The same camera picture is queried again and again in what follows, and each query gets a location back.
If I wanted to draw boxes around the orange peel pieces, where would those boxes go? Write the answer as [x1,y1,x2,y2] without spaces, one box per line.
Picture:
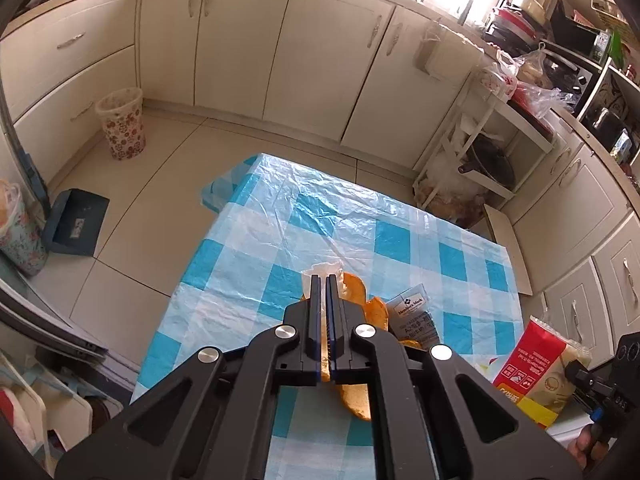
[329,278,425,424]

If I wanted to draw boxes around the red snack bag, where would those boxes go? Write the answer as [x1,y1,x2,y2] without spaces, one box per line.
[492,316,591,429]

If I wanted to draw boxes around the white kitchen cabinets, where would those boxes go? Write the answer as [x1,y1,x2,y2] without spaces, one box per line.
[1,0,639,363]

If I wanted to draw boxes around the person's right hand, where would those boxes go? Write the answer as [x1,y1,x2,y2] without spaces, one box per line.
[567,425,608,469]

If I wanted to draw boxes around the white printed paper label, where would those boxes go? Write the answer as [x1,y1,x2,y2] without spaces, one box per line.
[386,284,440,350]

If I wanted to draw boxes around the blue checkered tablecloth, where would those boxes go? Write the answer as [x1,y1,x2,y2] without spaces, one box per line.
[130,153,526,480]

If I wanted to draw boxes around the blue dustpan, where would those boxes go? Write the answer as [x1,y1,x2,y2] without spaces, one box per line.
[42,188,110,257]

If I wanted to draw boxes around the floral waste basket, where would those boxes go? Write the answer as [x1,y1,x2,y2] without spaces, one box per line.
[94,87,146,160]

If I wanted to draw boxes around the floral fabric bag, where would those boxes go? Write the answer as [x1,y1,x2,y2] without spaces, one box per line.
[0,180,48,276]

